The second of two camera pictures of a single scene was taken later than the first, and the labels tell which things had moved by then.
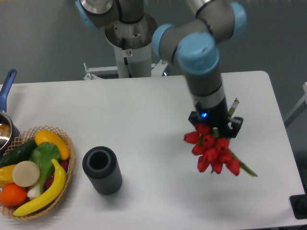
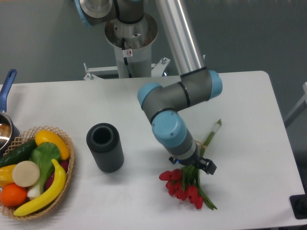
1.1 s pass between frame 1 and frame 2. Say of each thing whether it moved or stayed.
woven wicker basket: stayed
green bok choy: stayed
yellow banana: stayed
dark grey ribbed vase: moved
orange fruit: stayed
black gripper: moved
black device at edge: stayed
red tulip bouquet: moved
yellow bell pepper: stayed
